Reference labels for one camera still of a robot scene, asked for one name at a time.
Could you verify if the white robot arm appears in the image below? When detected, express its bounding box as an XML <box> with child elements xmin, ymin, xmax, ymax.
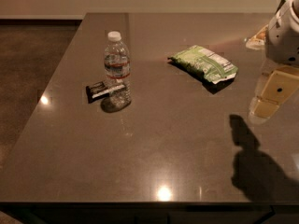
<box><xmin>246</xmin><ymin>0</ymin><xmax>299</xmax><ymax>124</ymax></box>

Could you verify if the clear plastic water bottle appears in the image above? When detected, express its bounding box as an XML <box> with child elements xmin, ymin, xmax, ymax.
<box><xmin>104</xmin><ymin>31</ymin><xmax>132</xmax><ymax>110</ymax></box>

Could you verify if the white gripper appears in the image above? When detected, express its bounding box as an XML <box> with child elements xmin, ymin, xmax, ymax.
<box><xmin>249</xmin><ymin>0</ymin><xmax>299</xmax><ymax>124</ymax></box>

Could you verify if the black chocolate bar wrapper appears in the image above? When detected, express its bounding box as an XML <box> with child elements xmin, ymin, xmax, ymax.
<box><xmin>86</xmin><ymin>81</ymin><xmax>125</xmax><ymax>104</ymax></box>

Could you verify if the green snack bag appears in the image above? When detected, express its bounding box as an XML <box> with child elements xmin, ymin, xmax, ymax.
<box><xmin>169</xmin><ymin>45</ymin><xmax>238</xmax><ymax>84</ymax></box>

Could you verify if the clear wrapped snack packet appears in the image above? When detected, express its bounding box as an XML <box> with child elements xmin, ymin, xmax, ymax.
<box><xmin>246</xmin><ymin>25</ymin><xmax>268</xmax><ymax>50</ymax></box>

